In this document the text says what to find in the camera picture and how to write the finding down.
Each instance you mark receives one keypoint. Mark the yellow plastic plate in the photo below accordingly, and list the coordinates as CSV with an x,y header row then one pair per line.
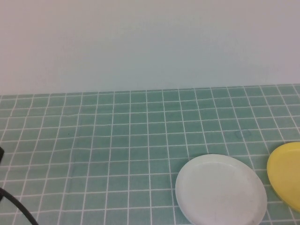
x,y
287,175

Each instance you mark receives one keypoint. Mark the white plastic plate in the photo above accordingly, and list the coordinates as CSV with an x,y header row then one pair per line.
x,y
220,189

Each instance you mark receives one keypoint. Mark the green white checked tablecloth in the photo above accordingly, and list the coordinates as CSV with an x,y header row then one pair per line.
x,y
117,140

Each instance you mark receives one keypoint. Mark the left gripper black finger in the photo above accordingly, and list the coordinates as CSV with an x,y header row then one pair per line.
x,y
1,153

